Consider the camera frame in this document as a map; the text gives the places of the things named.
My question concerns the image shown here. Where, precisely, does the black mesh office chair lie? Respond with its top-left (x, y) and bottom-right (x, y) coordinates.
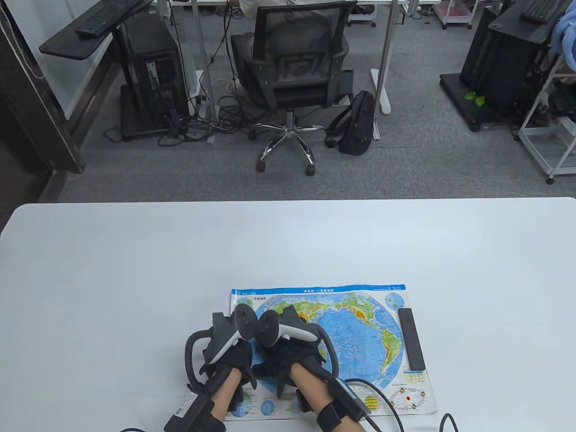
top-left (231, 0), bottom-right (358, 176)

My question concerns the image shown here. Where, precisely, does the black and white controller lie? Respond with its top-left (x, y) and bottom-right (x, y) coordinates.
top-left (257, 306), bottom-right (341, 378)
top-left (184, 304), bottom-right (260, 388)

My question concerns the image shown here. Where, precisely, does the person's right forearm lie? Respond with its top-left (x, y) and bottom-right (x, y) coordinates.
top-left (288, 362), bottom-right (345, 419)

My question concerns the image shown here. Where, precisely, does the blue garment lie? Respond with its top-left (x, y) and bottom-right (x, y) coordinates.
top-left (550, 8), bottom-right (576, 70)

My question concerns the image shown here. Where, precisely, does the person's left forearm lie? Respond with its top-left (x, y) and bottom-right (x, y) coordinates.
top-left (208, 369), bottom-right (243, 421)

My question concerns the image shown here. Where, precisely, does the white desk frame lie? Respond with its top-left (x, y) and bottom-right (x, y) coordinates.
top-left (157, 0), bottom-right (444, 144)

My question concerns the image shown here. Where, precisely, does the person's right hand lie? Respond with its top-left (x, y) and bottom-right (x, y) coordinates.
top-left (253, 337), bottom-right (332, 399)

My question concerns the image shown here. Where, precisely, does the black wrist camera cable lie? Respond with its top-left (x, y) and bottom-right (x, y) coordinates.
top-left (344, 380), bottom-right (459, 432)

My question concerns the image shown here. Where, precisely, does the colourful world map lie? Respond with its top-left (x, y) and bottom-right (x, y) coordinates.
top-left (224, 283), bottom-right (438, 421)

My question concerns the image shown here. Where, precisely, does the black keyboard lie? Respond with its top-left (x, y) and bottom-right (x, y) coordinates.
top-left (521, 0), bottom-right (563, 22)
top-left (74, 0), bottom-right (156, 37)

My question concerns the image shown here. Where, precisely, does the black bar paperweight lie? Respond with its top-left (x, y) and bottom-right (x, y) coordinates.
top-left (398, 308), bottom-right (425, 370)

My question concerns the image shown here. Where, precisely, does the black backpack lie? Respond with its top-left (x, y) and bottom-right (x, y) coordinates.
top-left (325, 90), bottom-right (376, 156)

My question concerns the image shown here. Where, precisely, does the black computer tower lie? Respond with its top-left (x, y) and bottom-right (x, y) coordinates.
top-left (121, 16), bottom-right (190, 131)
top-left (460, 7), bottom-right (547, 117)

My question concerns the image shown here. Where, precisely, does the black computer cart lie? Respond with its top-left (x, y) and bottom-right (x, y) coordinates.
top-left (39, 0), bottom-right (195, 141)
top-left (440, 0), bottom-right (565, 132)

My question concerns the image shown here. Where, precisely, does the person's left hand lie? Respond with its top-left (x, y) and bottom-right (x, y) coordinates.
top-left (199, 337), bottom-right (258, 412)

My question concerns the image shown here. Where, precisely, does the white metal rack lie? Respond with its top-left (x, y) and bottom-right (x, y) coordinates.
top-left (517, 54), bottom-right (576, 185)

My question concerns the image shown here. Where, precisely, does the tangle of black cables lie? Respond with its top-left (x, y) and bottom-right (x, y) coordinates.
top-left (103, 67), bottom-right (282, 147)

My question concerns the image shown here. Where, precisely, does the white wheeled cart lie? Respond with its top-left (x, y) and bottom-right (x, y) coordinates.
top-left (433, 0), bottom-right (478, 30)
top-left (349, 0), bottom-right (378, 27)

